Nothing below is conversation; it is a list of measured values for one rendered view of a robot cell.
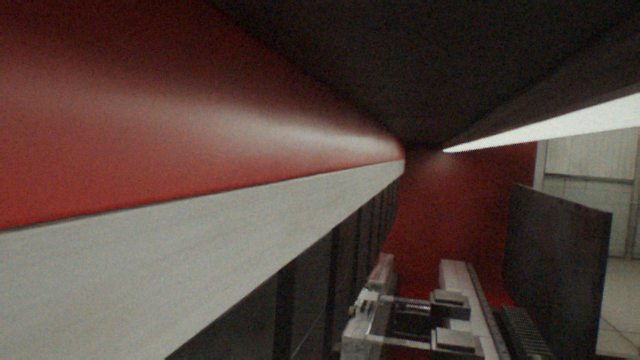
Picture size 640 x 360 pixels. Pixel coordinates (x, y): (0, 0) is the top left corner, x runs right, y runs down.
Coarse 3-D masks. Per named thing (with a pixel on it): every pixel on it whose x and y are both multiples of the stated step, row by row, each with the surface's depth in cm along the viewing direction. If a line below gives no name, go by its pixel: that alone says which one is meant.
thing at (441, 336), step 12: (372, 336) 112; (432, 336) 110; (444, 336) 107; (456, 336) 107; (468, 336) 108; (408, 348) 108; (420, 348) 107; (432, 348) 103; (444, 348) 103; (456, 348) 102; (468, 348) 102; (480, 348) 104
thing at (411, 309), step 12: (396, 312) 184; (408, 312) 183; (420, 312) 183; (492, 312) 176; (396, 324) 185; (408, 324) 184; (420, 324) 182; (432, 324) 182; (408, 336) 183; (420, 336) 182
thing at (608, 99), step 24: (624, 24) 17; (600, 48) 19; (624, 48) 17; (552, 72) 27; (576, 72) 22; (600, 72) 20; (624, 72) 16; (528, 96) 34; (552, 96) 27; (576, 96) 22; (600, 96) 19; (624, 96) 17; (480, 120) 62; (504, 120) 42; (528, 120) 32; (552, 120) 28; (456, 144) 110
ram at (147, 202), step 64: (0, 0) 10; (64, 0) 12; (128, 0) 15; (192, 0) 18; (0, 64) 10; (64, 64) 12; (128, 64) 15; (192, 64) 19; (256, 64) 26; (0, 128) 11; (64, 128) 12; (128, 128) 15; (192, 128) 19; (256, 128) 27; (320, 128) 42; (384, 128) 103; (0, 192) 11; (64, 192) 13; (128, 192) 15; (192, 192) 20; (256, 192) 28; (320, 192) 45; (0, 256) 11; (64, 256) 13; (128, 256) 16; (192, 256) 20; (256, 256) 29; (0, 320) 11; (64, 320) 13; (128, 320) 16; (192, 320) 21
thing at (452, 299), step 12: (384, 300) 142; (396, 300) 141; (408, 300) 142; (420, 300) 142; (432, 300) 137; (444, 300) 135; (456, 300) 135; (468, 300) 140; (432, 312) 135; (444, 312) 134; (456, 312) 133; (468, 312) 133
